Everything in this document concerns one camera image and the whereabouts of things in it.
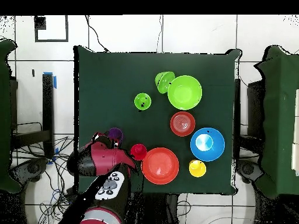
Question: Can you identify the purple cup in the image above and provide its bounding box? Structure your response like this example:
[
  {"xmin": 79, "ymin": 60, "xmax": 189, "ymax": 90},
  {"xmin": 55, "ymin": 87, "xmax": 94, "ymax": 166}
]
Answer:
[{"xmin": 107, "ymin": 127, "xmax": 124, "ymax": 144}]

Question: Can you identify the red cup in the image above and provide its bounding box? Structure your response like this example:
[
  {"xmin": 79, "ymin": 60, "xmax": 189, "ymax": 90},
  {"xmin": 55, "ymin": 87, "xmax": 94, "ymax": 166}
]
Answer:
[{"xmin": 130, "ymin": 143, "xmax": 148, "ymax": 162}]

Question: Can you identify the green cup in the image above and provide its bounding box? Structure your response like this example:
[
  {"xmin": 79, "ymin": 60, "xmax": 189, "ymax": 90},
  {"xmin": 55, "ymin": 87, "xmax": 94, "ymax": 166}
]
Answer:
[{"xmin": 134, "ymin": 92, "xmax": 152, "ymax": 111}]

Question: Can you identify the small green bowl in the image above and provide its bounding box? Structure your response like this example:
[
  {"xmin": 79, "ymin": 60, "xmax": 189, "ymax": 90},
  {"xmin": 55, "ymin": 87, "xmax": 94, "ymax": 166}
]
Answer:
[{"xmin": 154, "ymin": 71, "xmax": 176, "ymax": 95}]

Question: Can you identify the small orange bowl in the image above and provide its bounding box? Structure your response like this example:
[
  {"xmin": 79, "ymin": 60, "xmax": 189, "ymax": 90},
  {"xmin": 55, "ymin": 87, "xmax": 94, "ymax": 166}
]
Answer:
[{"xmin": 169, "ymin": 111, "xmax": 196, "ymax": 137}]

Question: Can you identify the large green bowl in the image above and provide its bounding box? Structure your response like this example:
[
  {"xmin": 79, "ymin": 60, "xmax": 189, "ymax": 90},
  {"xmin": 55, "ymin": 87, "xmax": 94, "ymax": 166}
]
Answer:
[{"xmin": 167, "ymin": 75, "xmax": 203, "ymax": 111}]

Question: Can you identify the black metal stand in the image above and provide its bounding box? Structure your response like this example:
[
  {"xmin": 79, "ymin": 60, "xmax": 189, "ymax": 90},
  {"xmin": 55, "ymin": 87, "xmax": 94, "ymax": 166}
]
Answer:
[{"xmin": 11, "ymin": 73, "xmax": 55, "ymax": 158}]

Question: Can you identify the dark green tablecloth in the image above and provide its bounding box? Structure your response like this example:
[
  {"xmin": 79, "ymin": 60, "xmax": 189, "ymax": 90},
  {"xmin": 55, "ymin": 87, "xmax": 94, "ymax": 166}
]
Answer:
[{"xmin": 74, "ymin": 45, "xmax": 241, "ymax": 195}]

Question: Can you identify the black power strip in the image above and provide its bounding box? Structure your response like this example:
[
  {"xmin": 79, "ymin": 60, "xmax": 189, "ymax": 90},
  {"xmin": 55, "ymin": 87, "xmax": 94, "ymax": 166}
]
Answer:
[{"xmin": 65, "ymin": 187, "xmax": 79, "ymax": 204}]

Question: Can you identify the blue tape strip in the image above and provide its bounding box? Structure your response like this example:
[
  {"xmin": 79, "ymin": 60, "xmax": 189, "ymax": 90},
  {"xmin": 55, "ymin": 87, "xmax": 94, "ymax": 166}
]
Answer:
[{"xmin": 43, "ymin": 71, "xmax": 57, "ymax": 89}]

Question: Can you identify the large orange bowl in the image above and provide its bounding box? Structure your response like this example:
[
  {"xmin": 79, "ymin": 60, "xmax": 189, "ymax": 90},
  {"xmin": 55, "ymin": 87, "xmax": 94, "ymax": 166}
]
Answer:
[{"xmin": 141, "ymin": 147, "xmax": 180, "ymax": 186}]

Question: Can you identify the black office chair base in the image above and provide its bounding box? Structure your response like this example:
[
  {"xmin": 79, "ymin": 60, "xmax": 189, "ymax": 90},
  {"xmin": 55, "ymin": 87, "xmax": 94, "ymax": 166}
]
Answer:
[{"xmin": 10, "ymin": 158, "xmax": 48, "ymax": 185}]

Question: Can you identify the green cloth side table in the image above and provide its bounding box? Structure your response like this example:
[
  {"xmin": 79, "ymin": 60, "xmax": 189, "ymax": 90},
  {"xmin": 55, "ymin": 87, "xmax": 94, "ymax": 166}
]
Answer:
[
  {"xmin": 254, "ymin": 45, "xmax": 299, "ymax": 199},
  {"xmin": 0, "ymin": 38, "xmax": 22, "ymax": 193}
]

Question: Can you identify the yellow cup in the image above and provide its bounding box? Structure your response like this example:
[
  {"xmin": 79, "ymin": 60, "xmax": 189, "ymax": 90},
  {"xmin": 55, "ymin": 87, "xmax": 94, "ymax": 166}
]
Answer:
[{"xmin": 188, "ymin": 159, "xmax": 207, "ymax": 178}]

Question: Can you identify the blue bowl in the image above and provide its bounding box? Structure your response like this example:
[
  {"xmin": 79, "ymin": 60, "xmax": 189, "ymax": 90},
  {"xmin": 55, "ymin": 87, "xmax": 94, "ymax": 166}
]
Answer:
[{"xmin": 190, "ymin": 127, "xmax": 226, "ymax": 162}]

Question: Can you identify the black box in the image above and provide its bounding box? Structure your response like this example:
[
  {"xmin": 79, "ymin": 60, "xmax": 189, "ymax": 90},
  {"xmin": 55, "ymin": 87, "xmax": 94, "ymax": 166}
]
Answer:
[{"xmin": 246, "ymin": 80, "xmax": 265, "ymax": 141}]

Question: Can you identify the tangle of black cables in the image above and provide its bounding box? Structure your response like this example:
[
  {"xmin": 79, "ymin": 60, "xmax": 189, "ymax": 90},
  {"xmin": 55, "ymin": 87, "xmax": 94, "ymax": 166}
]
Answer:
[{"xmin": 11, "ymin": 136, "xmax": 78, "ymax": 224}]

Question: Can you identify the black floor cable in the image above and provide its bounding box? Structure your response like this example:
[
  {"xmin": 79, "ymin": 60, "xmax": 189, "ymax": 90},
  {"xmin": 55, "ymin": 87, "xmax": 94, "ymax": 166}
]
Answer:
[{"xmin": 84, "ymin": 15, "xmax": 110, "ymax": 53}]

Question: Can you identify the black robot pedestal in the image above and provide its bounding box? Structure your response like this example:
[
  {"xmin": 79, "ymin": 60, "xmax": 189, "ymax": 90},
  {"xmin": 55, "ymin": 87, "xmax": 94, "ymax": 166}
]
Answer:
[{"xmin": 128, "ymin": 193, "xmax": 179, "ymax": 224}]

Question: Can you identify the black square floor frame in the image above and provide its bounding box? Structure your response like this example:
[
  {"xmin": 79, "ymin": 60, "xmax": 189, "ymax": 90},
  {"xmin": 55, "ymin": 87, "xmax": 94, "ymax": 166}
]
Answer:
[{"xmin": 34, "ymin": 15, "xmax": 69, "ymax": 43}]

